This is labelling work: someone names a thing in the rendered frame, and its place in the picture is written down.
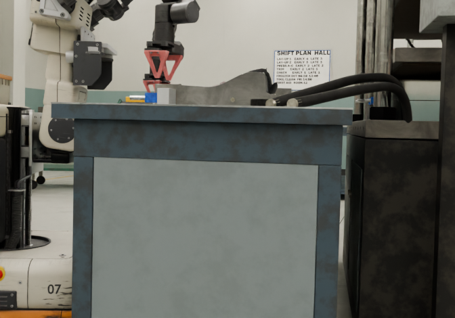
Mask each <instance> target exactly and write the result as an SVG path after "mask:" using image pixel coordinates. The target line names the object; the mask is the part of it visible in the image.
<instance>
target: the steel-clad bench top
mask: <svg viewBox="0 0 455 318"><path fill-rule="evenodd" d="M51 104H95V105H129V106H196V107H230V108H296V109H331V110H353V108H322V107H287V106H218V105H183V104H122V103H120V104H115V103H87V102H85V103H79V102H51Z"/></svg>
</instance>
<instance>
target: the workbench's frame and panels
mask: <svg viewBox="0 0 455 318"><path fill-rule="evenodd" d="M51 118H73V119H74V179H73V228H72V318H337V290H338V269H339V228H340V207H341V165H342V146H343V126H348V125H352V120H353V110H331V109H296V108H230V107H196V106H129V105H95V104H51ZM318 165H319V169H318ZM317 207H318V211H317ZM316 228H317V233H316Z"/></svg>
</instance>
